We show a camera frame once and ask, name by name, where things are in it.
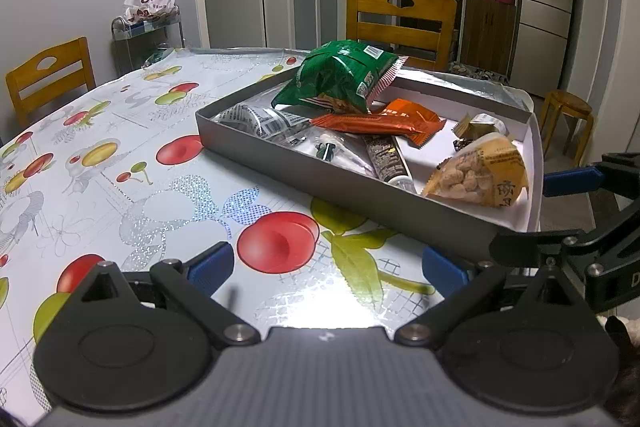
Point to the wooden chair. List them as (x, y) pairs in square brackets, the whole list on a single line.
[(400, 32), (50, 79)]

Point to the fruit print tablecloth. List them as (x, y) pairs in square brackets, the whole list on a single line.
[(150, 187)]

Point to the round wooden stool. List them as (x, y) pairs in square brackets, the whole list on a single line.
[(567, 102)]

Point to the pile of wrapped candies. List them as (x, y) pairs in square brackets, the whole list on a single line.
[(159, 54)]

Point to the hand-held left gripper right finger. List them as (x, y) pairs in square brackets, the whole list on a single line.
[(442, 269)]

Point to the small black white candy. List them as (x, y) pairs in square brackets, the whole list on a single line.
[(327, 151)]

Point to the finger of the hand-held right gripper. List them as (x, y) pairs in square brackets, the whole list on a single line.
[(572, 179), (535, 246)]

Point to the grey cardboard box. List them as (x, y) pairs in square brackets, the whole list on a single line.
[(350, 197)]

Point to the person's right forearm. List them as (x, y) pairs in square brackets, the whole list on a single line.
[(627, 357)]

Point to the square orange snack packet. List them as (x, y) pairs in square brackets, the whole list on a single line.
[(415, 114)]

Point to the gold pastry packet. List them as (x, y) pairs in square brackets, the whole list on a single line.
[(480, 124)]

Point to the tan peanut packet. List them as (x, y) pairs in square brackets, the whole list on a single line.
[(480, 172)]

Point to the clear plastic wrapper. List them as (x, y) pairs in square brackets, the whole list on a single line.
[(350, 159)]

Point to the green snack bag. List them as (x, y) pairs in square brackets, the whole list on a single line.
[(340, 72)]

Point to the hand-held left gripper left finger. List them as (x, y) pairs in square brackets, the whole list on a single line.
[(210, 264)]

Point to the white refrigerator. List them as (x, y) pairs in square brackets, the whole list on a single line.
[(542, 17)]

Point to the clear grey-print packet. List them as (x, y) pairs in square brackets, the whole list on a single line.
[(265, 122)]

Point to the brown shoe cabinet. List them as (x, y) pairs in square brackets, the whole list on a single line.
[(487, 37)]

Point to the long orange snack bar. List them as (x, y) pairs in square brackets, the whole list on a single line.
[(365, 124)]

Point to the black barcode packet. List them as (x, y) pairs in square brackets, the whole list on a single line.
[(385, 157)]

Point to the patterned seat cushion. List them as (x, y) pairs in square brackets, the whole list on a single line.
[(475, 72)]

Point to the dark gold candy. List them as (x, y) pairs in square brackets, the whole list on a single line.
[(462, 143)]

